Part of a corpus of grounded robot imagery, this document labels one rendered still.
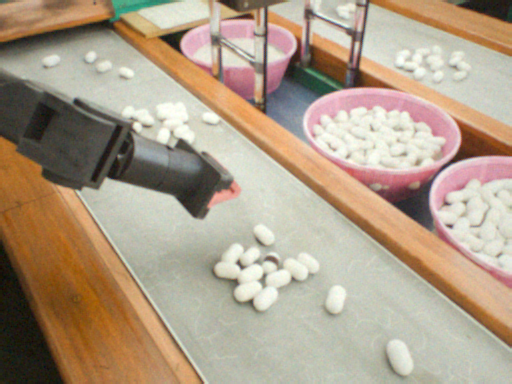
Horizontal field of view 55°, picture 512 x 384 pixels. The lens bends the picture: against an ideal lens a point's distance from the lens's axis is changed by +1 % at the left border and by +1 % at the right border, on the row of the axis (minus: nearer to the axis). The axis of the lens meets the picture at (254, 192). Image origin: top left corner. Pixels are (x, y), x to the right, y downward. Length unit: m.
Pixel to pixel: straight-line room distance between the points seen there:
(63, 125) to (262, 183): 0.37
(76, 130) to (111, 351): 0.23
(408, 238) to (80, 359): 0.42
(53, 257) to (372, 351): 0.41
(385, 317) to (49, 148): 0.42
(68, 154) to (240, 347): 0.28
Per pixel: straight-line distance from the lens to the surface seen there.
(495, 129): 0.95
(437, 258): 0.66
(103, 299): 0.61
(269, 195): 0.75
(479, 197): 0.82
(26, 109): 0.52
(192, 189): 0.59
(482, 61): 1.25
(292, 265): 0.62
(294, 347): 0.58
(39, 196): 0.77
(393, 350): 0.57
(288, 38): 1.22
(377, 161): 0.84
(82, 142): 0.49
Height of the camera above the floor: 1.23
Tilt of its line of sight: 40 degrees down
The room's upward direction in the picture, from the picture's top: straight up
